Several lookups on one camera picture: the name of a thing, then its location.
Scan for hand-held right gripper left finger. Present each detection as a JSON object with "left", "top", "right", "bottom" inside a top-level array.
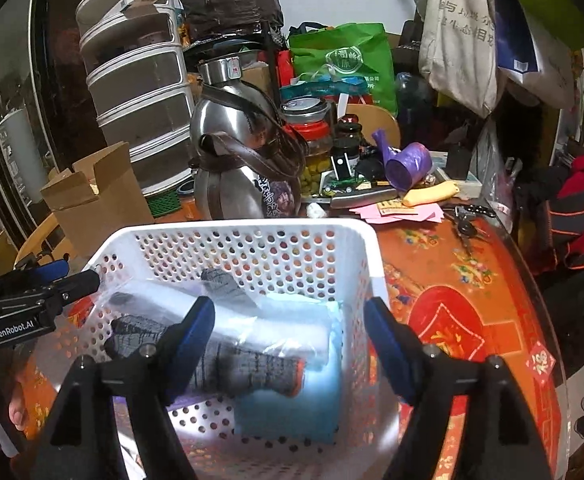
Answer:
[{"left": 32, "top": 296, "right": 216, "bottom": 480}]

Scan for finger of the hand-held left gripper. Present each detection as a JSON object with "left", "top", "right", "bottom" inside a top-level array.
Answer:
[
  {"left": 7, "top": 259, "right": 70, "bottom": 287},
  {"left": 44, "top": 270, "right": 100, "bottom": 307}
]

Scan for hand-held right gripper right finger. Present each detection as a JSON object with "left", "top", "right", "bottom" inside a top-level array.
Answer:
[{"left": 363, "top": 297, "right": 553, "bottom": 480}]

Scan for grey knit glove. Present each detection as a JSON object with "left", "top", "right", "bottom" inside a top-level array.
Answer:
[
  {"left": 201, "top": 267, "right": 260, "bottom": 318},
  {"left": 104, "top": 315, "right": 305, "bottom": 396}
]

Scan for grey socks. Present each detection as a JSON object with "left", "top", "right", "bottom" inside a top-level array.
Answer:
[{"left": 92, "top": 280, "right": 335, "bottom": 366}]

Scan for light blue tissue pack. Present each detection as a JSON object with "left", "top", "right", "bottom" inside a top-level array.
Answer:
[{"left": 234, "top": 294, "right": 345, "bottom": 445}]

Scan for white perforated plastic basket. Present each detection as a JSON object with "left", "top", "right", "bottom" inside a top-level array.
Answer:
[{"left": 34, "top": 218, "right": 408, "bottom": 480}]

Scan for person's left hand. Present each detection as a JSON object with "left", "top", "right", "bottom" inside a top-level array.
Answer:
[{"left": 7, "top": 370, "right": 30, "bottom": 436}]

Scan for open cardboard box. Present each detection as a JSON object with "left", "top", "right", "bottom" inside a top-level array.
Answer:
[{"left": 40, "top": 141, "right": 155, "bottom": 261}]

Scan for pink paper slips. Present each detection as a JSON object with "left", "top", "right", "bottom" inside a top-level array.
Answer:
[{"left": 349, "top": 200, "right": 445, "bottom": 223}]

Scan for bunch of keys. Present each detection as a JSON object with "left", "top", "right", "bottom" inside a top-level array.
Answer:
[{"left": 444, "top": 205, "right": 495, "bottom": 256}]

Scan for metal folding knife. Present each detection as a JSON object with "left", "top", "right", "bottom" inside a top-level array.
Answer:
[{"left": 331, "top": 187, "right": 398, "bottom": 209}]

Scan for red diamond sticker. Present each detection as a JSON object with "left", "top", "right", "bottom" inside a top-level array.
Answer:
[{"left": 527, "top": 340, "right": 558, "bottom": 386}]

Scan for yellow cloth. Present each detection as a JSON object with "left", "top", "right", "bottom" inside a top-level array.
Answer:
[{"left": 402, "top": 181, "right": 459, "bottom": 207}]

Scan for dark mirrored wardrobe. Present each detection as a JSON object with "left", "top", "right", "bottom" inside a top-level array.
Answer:
[{"left": 0, "top": 0, "right": 103, "bottom": 241}]

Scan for purple plastic watering can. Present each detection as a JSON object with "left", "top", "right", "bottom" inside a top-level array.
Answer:
[{"left": 372, "top": 129, "right": 433, "bottom": 192}]

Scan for dark glass jar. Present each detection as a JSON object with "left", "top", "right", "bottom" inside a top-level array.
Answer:
[{"left": 334, "top": 122, "right": 364, "bottom": 181}]

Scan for glass jar of olives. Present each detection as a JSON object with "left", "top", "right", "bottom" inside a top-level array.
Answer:
[{"left": 282, "top": 100, "right": 335, "bottom": 196}]

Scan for red and black jacket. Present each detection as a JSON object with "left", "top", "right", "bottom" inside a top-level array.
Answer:
[{"left": 517, "top": 155, "right": 584, "bottom": 321}]

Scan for dark blue bottle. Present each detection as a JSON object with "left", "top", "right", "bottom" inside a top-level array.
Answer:
[{"left": 397, "top": 72, "right": 433, "bottom": 126}]

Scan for small cardboard box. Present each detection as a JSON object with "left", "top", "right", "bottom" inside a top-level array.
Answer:
[{"left": 119, "top": 0, "right": 165, "bottom": 17}]

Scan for green shopping bag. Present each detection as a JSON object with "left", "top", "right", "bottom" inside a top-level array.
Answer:
[{"left": 288, "top": 22, "right": 398, "bottom": 116}]

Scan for white canvas tote bag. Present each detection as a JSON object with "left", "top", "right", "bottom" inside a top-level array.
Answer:
[{"left": 418, "top": 0, "right": 500, "bottom": 118}]

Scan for white and blue tote bag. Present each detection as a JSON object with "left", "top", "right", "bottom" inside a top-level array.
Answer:
[{"left": 489, "top": 0, "right": 578, "bottom": 108}]

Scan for steel flask with leather strap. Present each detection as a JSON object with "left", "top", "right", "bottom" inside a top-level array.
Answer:
[{"left": 189, "top": 57, "right": 308, "bottom": 221}]

